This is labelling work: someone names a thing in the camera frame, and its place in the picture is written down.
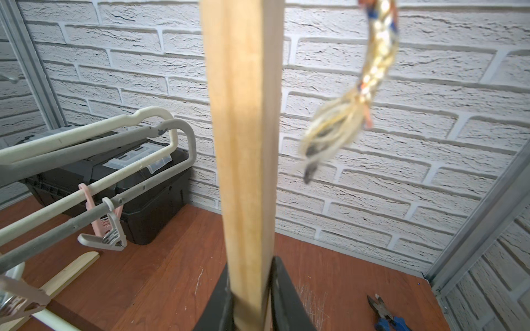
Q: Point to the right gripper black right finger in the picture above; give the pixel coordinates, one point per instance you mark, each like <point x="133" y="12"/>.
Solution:
<point x="288" y="312"/>

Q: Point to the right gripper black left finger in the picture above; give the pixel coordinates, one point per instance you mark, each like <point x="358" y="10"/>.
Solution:
<point x="218" y="313"/>

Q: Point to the white plastic clip hanger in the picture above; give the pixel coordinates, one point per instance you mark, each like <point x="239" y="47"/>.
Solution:
<point x="66" y="147"/>

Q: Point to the wooden drying rack frame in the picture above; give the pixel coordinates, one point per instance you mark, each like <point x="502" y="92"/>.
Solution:
<point x="243" y="43"/>

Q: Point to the pink clip on grey hanger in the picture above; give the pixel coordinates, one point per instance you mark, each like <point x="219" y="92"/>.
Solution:
<point x="19" y="299"/>

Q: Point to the blue handled pliers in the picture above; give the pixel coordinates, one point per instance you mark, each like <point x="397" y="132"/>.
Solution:
<point x="386" y="321"/>

